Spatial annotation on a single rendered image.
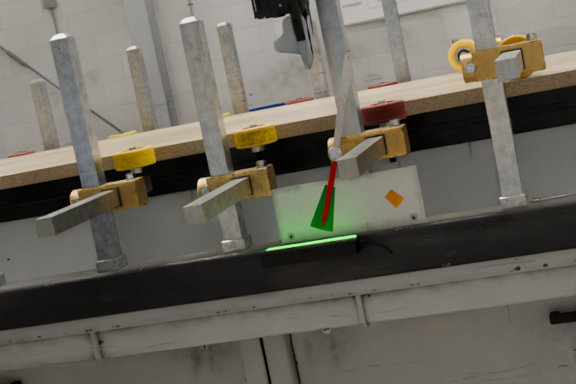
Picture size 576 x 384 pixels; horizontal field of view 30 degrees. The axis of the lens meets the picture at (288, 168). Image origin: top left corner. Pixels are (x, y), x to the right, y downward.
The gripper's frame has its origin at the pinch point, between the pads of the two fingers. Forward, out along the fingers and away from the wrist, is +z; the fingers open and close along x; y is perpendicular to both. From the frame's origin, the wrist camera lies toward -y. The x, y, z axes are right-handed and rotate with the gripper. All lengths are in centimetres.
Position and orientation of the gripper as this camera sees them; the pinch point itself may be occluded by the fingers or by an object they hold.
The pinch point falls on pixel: (311, 61)
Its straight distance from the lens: 179.9
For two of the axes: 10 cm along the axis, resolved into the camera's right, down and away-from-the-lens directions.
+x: -2.3, 1.5, -9.6
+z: 2.0, 9.8, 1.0
